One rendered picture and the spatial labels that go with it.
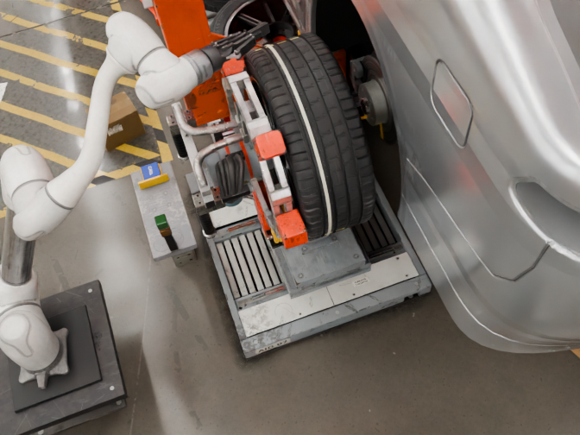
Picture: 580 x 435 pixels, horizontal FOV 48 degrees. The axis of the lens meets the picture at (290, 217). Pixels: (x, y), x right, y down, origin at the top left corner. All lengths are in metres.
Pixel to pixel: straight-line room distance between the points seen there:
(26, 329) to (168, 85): 1.04
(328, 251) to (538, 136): 1.55
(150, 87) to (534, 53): 0.95
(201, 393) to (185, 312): 0.37
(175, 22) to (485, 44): 1.29
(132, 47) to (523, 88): 1.02
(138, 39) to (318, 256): 1.24
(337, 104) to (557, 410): 1.51
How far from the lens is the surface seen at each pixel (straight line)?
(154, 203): 2.62
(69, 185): 1.92
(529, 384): 2.78
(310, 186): 1.88
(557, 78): 1.28
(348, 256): 2.65
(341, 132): 1.87
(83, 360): 2.56
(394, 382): 2.69
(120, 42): 1.83
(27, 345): 2.40
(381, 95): 2.22
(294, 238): 1.95
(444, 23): 1.43
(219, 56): 1.85
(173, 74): 1.77
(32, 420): 2.57
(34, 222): 1.98
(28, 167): 2.06
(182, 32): 2.38
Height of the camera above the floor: 2.56
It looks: 58 degrees down
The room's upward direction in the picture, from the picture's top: 8 degrees counter-clockwise
